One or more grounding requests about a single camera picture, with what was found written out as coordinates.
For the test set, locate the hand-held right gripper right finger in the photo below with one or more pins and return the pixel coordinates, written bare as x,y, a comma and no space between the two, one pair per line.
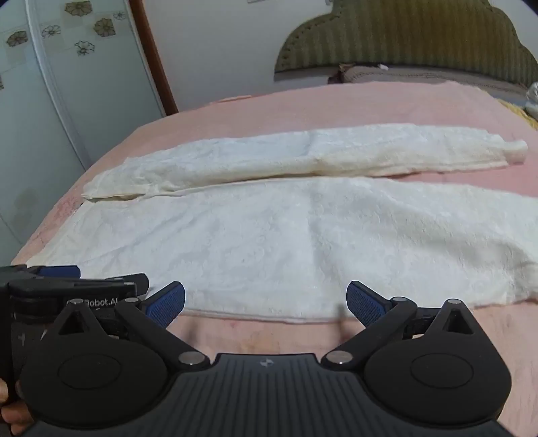
363,302

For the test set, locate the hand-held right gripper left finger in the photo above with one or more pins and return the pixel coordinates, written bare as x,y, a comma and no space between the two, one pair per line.
170,300

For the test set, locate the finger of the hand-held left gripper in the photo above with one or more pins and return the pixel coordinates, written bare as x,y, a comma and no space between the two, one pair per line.
59,271
126,280

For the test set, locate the white towel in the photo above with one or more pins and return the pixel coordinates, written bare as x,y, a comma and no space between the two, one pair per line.
294,235

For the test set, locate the person's left hand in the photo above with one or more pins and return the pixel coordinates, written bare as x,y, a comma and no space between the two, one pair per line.
10,407

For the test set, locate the floral glass wardrobe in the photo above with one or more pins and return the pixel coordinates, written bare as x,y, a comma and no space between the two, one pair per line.
63,105

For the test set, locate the pink blanket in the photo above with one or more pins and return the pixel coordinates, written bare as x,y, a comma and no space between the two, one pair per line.
252,109

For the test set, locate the brown wooden wardrobe trim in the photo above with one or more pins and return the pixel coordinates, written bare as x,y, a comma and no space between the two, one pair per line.
155,63

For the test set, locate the grey brown pillow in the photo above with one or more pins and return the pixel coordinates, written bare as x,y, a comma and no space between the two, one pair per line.
420,75

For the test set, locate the yellow cloth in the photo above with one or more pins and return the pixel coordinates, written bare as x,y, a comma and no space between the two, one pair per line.
519,111

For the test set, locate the silver white bag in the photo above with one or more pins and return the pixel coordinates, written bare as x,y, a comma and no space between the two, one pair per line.
533,98

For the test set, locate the green padded headboard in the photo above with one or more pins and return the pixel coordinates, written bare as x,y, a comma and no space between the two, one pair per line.
403,33

